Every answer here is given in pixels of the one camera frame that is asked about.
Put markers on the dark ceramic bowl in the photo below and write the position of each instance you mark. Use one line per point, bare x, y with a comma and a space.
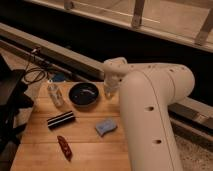
83, 94

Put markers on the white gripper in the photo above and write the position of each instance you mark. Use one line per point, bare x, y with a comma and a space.
111, 83

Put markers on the blue object behind table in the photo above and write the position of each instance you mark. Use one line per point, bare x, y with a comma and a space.
58, 78

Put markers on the clear plastic bottle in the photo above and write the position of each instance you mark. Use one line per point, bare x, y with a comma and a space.
55, 94

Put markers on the black white striped box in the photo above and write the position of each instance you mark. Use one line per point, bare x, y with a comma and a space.
61, 119

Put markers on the red chili pepper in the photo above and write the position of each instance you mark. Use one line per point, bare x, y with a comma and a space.
65, 147

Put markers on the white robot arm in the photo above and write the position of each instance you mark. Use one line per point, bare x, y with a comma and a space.
145, 91

